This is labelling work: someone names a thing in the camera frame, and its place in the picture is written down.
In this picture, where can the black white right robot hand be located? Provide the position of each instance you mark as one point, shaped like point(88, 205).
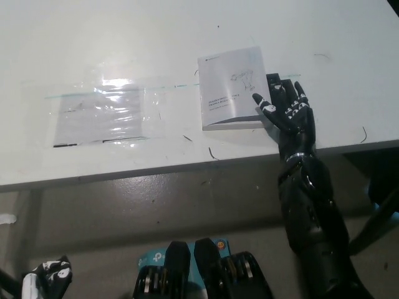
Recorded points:
point(293, 124)

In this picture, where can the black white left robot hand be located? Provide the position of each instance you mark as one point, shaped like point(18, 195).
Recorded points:
point(53, 274)

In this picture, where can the white paperback manual book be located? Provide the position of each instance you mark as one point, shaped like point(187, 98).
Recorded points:
point(227, 90)

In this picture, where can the clear plastic film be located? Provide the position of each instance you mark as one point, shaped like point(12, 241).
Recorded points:
point(153, 121)

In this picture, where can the black plastic bracket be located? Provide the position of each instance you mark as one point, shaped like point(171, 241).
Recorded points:
point(274, 81)

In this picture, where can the black desk leg frame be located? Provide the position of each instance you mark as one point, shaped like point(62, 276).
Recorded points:
point(380, 180)

